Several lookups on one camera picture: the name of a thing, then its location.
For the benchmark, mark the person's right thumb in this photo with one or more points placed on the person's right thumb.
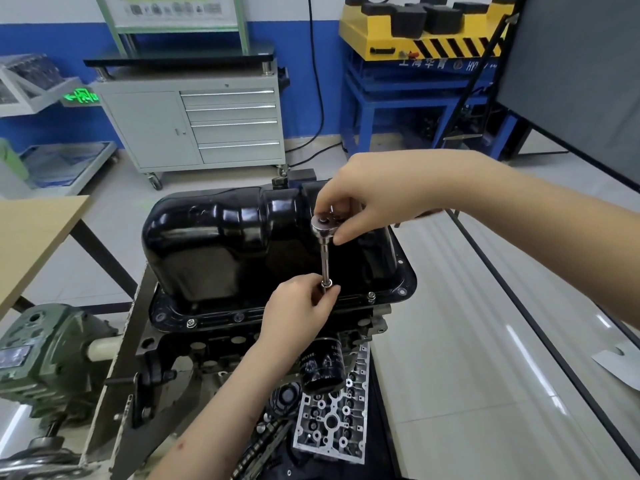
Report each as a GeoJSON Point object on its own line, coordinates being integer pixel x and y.
{"type": "Point", "coordinates": [352, 227]}

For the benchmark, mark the grey drawer tool cabinet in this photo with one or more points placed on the grey drawer tool cabinet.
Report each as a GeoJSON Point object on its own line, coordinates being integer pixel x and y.
{"type": "Point", "coordinates": [200, 124]}

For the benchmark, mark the white shelf with trays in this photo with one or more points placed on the white shelf with trays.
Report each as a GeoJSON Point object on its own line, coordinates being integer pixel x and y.
{"type": "Point", "coordinates": [45, 124]}

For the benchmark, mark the green gear motor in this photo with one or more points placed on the green gear motor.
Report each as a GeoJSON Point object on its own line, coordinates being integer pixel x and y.
{"type": "Point", "coordinates": [45, 354]}

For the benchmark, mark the green framed display board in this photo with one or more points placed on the green framed display board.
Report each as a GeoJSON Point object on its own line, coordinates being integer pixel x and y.
{"type": "Point", "coordinates": [175, 12]}

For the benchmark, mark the light wooden table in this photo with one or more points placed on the light wooden table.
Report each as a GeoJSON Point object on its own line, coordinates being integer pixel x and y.
{"type": "Point", "coordinates": [35, 234]}

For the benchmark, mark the grey metal engine stand plate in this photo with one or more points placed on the grey metal engine stand plate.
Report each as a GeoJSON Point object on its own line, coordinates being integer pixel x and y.
{"type": "Point", "coordinates": [125, 354]}

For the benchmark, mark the dark engine block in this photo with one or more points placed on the dark engine block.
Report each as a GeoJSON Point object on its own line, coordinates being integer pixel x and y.
{"type": "Point", "coordinates": [210, 354]}

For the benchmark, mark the black stand pole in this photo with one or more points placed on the black stand pole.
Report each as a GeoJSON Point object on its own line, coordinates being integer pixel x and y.
{"type": "Point", "coordinates": [475, 74]}

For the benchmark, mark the person's right forearm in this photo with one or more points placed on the person's right forearm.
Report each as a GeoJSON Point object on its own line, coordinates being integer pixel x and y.
{"type": "Point", "coordinates": [550, 219]}

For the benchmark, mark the large dark display screen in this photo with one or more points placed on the large dark display screen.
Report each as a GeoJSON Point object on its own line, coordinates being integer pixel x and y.
{"type": "Point", "coordinates": [580, 69]}

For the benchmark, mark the person's left thumb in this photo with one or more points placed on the person's left thumb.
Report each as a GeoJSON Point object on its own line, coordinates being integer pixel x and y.
{"type": "Point", "coordinates": [327, 300]}

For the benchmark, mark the black glossy oil pan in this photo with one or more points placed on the black glossy oil pan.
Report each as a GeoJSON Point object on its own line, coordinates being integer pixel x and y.
{"type": "Point", "coordinates": [215, 244]}

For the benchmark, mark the green exit sign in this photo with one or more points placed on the green exit sign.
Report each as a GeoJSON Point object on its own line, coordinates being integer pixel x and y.
{"type": "Point", "coordinates": [81, 97]}

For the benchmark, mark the person's left forearm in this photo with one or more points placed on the person's left forearm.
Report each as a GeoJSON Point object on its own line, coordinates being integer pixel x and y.
{"type": "Point", "coordinates": [225, 424]}

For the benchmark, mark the black oil filter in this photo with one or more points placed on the black oil filter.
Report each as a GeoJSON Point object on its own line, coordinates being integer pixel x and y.
{"type": "Point", "coordinates": [322, 367]}

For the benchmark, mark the blue steel frame stand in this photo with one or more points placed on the blue steel frame stand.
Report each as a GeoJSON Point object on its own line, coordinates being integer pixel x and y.
{"type": "Point", "coordinates": [380, 99]}

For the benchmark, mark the yellow lift platform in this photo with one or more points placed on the yellow lift platform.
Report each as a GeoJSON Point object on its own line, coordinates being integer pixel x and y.
{"type": "Point", "coordinates": [400, 39]}

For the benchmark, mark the person's right hand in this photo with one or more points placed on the person's right hand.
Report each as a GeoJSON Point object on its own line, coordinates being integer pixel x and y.
{"type": "Point", "coordinates": [395, 184]}

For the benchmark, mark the person's left hand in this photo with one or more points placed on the person's left hand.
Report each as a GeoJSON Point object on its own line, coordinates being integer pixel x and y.
{"type": "Point", "coordinates": [290, 317]}

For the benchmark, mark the silver ratchet wrench with extension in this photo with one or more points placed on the silver ratchet wrench with extension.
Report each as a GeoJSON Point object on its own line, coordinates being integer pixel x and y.
{"type": "Point", "coordinates": [326, 259]}

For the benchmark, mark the metal handwheel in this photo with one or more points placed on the metal handwheel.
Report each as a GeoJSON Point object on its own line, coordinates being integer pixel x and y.
{"type": "Point", "coordinates": [35, 459]}

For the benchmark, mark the group of black rubber blocks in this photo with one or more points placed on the group of black rubber blocks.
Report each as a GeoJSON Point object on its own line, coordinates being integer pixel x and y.
{"type": "Point", "coordinates": [425, 17]}

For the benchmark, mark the white paper sheet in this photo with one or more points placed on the white paper sheet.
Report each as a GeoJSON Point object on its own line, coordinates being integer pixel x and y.
{"type": "Point", "coordinates": [620, 367]}

